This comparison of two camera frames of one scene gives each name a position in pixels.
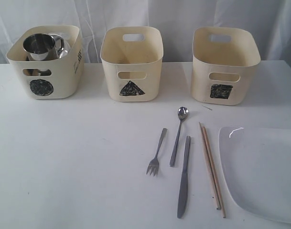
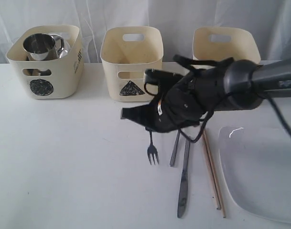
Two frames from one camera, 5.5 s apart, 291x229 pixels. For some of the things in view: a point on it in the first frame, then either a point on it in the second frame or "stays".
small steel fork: x=154 y=165 -> x=152 y=151
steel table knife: x=183 y=189 stays
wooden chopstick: x=216 y=182 stays
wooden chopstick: x=218 y=204 stays
